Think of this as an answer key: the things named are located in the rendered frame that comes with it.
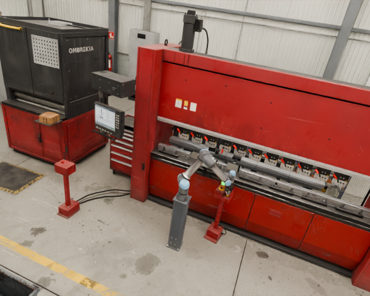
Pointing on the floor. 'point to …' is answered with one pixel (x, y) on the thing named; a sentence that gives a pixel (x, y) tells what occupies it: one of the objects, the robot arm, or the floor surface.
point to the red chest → (122, 150)
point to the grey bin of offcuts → (7, 283)
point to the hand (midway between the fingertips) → (227, 194)
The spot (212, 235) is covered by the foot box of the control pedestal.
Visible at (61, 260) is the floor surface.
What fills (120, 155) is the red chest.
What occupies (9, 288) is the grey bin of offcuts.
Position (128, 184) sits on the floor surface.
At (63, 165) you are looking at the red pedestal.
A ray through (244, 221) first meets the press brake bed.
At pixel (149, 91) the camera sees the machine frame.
